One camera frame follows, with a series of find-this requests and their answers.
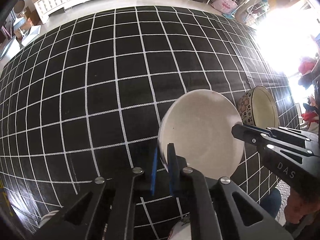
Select floral patterned bowl gold rim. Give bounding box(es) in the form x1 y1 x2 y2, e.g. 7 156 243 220
237 86 279 129

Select pink gift bag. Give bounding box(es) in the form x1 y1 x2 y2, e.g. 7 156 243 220
212 0 238 15

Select white dustpan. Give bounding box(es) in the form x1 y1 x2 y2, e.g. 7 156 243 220
21 25 41 47

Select right hand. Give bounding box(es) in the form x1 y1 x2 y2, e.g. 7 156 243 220
284 188 319 224

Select white bowl red emblem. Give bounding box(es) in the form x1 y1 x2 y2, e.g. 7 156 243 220
168 215 191 240

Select white bowl pink flowers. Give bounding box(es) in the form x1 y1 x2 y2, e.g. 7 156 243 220
157 89 244 179

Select black white grid tablecloth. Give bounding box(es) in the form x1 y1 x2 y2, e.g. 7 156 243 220
1 5 299 236

